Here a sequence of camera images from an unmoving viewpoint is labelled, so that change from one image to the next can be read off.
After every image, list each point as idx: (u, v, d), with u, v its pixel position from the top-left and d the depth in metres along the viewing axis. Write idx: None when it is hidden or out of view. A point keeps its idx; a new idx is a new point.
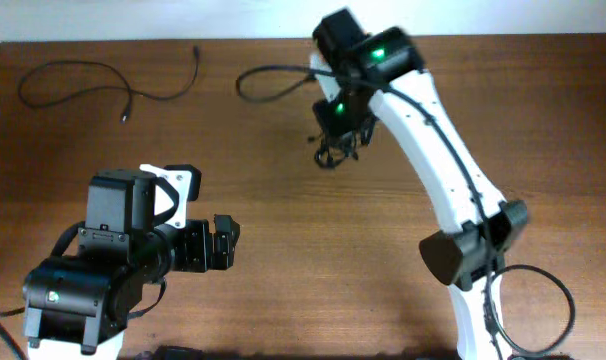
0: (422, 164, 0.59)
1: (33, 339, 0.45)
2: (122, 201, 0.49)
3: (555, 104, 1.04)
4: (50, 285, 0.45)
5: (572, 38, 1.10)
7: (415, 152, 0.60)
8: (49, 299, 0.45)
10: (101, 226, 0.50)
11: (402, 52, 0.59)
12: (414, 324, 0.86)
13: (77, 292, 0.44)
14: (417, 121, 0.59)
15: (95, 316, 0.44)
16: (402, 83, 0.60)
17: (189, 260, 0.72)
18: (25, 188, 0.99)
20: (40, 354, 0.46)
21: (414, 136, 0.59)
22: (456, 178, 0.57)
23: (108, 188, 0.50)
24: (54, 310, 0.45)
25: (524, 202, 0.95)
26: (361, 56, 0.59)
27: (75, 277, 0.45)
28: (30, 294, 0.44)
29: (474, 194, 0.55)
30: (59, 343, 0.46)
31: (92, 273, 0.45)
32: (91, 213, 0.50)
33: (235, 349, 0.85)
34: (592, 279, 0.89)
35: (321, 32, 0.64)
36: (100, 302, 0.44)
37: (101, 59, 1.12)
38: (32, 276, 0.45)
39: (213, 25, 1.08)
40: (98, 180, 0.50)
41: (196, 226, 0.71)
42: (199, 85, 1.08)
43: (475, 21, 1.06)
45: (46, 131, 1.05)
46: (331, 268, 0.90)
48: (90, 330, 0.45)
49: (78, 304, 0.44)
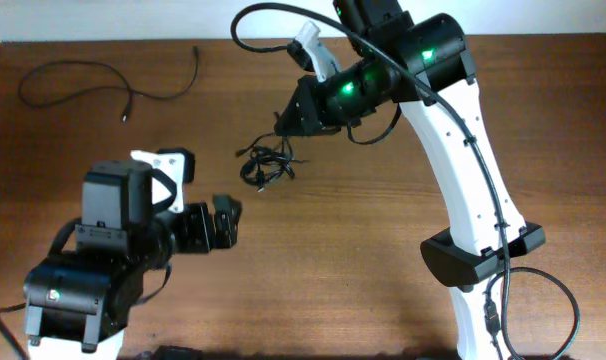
0: (451, 184, 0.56)
1: (34, 337, 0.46)
2: (116, 199, 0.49)
3: (555, 104, 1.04)
4: (50, 283, 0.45)
5: (572, 38, 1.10)
7: (446, 171, 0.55)
8: (49, 297, 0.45)
10: (98, 223, 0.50)
11: (451, 50, 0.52)
12: (414, 324, 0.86)
13: (78, 290, 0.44)
14: (458, 139, 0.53)
15: (95, 314, 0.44)
16: (446, 91, 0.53)
17: (191, 242, 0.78)
18: (26, 187, 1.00)
20: (40, 352, 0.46)
21: (449, 156, 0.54)
22: (485, 206, 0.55)
23: (102, 185, 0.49)
24: (55, 308, 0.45)
25: (524, 202, 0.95)
26: (405, 48, 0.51)
27: (76, 275, 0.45)
28: (30, 293, 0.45)
29: (499, 222, 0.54)
30: (61, 341, 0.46)
31: (91, 272, 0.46)
32: (87, 211, 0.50)
33: (235, 349, 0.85)
34: (592, 279, 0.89)
35: (355, 15, 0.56)
36: (100, 299, 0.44)
37: (102, 60, 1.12)
38: (32, 275, 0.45)
39: (213, 25, 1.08)
40: (92, 176, 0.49)
41: (193, 208, 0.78)
42: (199, 85, 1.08)
43: (475, 21, 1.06)
45: (46, 131, 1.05)
46: (331, 268, 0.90)
48: (90, 329, 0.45)
49: (78, 303, 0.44)
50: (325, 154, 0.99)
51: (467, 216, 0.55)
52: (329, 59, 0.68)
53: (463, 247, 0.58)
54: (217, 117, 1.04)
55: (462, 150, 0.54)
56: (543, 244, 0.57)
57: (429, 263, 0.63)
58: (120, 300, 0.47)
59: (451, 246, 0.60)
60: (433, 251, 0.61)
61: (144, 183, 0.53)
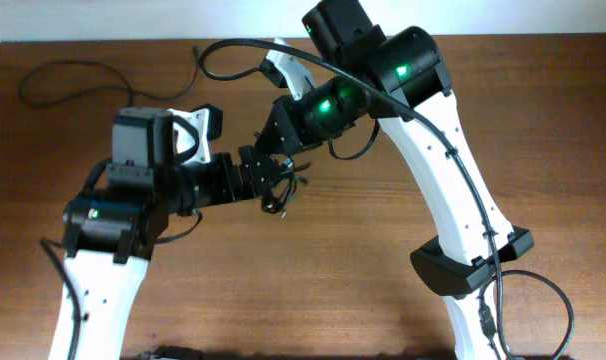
0: (436, 197, 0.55)
1: (70, 248, 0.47)
2: (144, 137, 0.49)
3: (555, 104, 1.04)
4: (91, 201, 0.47)
5: (572, 38, 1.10)
7: (430, 184, 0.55)
8: (89, 217, 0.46)
10: (128, 162, 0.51)
11: (425, 63, 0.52)
12: (414, 324, 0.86)
13: (116, 211, 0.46)
14: (439, 151, 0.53)
15: (129, 236, 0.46)
16: (424, 105, 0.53)
17: (219, 191, 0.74)
18: (25, 187, 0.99)
20: (78, 267, 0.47)
21: (432, 170, 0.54)
22: (472, 216, 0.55)
23: (130, 126, 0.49)
24: (91, 227, 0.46)
25: (524, 202, 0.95)
26: (379, 64, 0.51)
27: (114, 200, 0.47)
28: (72, 214, 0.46)
29: (487, 230, 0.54)
30: (93, 254, 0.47)
31: (125, 201, 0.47)
32: (116, 149, 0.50)
33: (235, 349, 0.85)
34: (592, 279, 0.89)
35: (328, 35, 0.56)
36: (132, 226, 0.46)
37: (101, 59, 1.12)
38: (71, 202, 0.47)
39: (213, 25, 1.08)
40: (120, 118, 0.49)
41: (218, 160, 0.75)
42: (199, 85, 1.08)
43: (475, 20, 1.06)
45: (46, 131, 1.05)
46: (332, 268, 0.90)
48: (123, 248, 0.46)
49: (114, 225, 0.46)
50: (324, 154, 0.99)
51: (454, 227, 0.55)
52: (301, 76, 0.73)
53: (453, 257, 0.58)
54: None
55: (444, 162, 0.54)
56: (531, 246, 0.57)
57: (418, 272, 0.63)
58: (151, 230, 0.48)
59: (440, 257, 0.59)
60: (423, 260, 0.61)
61: (167, 127, 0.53)
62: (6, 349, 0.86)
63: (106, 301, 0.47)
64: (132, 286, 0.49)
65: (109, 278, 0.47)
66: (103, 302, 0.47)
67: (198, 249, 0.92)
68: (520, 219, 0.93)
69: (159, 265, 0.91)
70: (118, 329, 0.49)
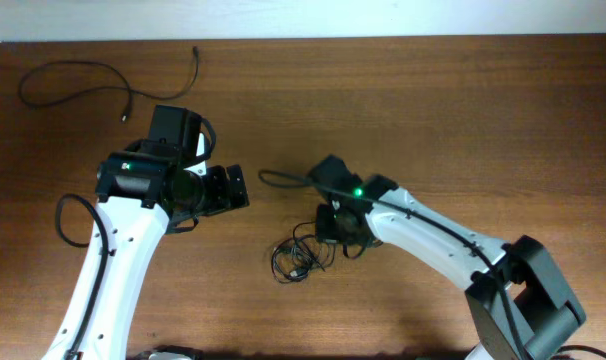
0: (438, 264, 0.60)
1: (103, 193, 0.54)
2: (178, 122, 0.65)
3: (551, 105, 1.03)
4: (125, 158, 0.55)
5: (573, 38, 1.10)
7: (408, 240, 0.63)
8: (123, 167, 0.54)
10: (161, 141, 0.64)
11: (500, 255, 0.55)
12: (414, 325, 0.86)
13: (146, 166, 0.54)
14: (401, 220, 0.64)
15: (157, 182, 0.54)
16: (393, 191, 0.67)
17: (216, 199, 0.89)
18: (26, 187, 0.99)
20: (107, 208, 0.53)
21: (415, 232, 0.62)
22: (455, 245, 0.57)
23: (170, 114, 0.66)
24: (124, 178, 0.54)
25: (524, 202, 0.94)
26: (373, 213, 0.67)
27: (144, 158, 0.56)
28: (108, 162, 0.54)
29: (452, 254, 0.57)
30: (124, 199, 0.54)
31: (155, 160, 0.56)
32: (154, 129, 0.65)
33: (234, 349, 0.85)
34: (593, 280, 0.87)
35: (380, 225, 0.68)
36: (161, 175, 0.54)
37: (102, 60, 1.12)
38: (108, 160, 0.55)
39: (214, 24, 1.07)
40: (159, 109, 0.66)
41: (216, 170, 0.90)
42: (199, 84, 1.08)
43: (477, 20, 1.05)
45: (46, 130, 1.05)
46: (332, 268, 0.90)
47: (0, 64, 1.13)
48: (151, 192, 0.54)
49: (144, 174, 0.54)
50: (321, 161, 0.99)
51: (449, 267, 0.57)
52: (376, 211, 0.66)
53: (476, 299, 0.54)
54: (217, 116, 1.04)
55: (407, 223, 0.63)
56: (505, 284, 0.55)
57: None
58: (174, 188, 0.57)
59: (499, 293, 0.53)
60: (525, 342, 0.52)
61: (194, 122, 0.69)
62: (5, 350, 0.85)
63: (132, 240, 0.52)
64: (155, 234, 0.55)
65: (136, 219, 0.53)
66: (130, 240, 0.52)
67: (198, 248, 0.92)
68: (521, 218, 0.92)
69: (160, 265, 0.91)
70: (140, 273, 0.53)
